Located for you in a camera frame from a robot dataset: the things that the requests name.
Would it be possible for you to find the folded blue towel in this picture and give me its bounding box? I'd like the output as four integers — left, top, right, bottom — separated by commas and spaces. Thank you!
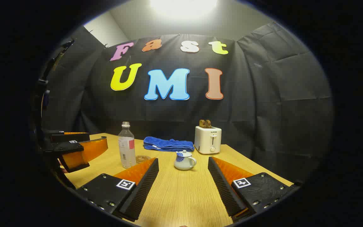
143, 136, 195, 152

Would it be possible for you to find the white blue-patterned teacup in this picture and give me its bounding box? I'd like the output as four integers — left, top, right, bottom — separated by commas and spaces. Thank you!
174, 151, 197, 171

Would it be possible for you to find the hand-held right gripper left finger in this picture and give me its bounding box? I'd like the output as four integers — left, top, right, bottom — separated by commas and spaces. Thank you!
76, 157, 160, 221

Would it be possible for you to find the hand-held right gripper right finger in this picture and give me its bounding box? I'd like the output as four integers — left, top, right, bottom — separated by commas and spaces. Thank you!
207, 156, 295, 223

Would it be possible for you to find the clear plastic water bottle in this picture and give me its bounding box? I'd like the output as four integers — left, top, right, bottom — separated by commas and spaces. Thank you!
118, 121, 137, 169

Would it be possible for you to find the white toaster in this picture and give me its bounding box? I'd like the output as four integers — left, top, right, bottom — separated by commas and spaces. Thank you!
194, 125, 222, 154

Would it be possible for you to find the black backdrop cloth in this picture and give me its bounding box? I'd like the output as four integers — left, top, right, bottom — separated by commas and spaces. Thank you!
41, 22, 335, 183

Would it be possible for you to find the round woven coaster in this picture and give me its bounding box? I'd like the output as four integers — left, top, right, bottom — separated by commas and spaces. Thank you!
135, 154, 152, 164

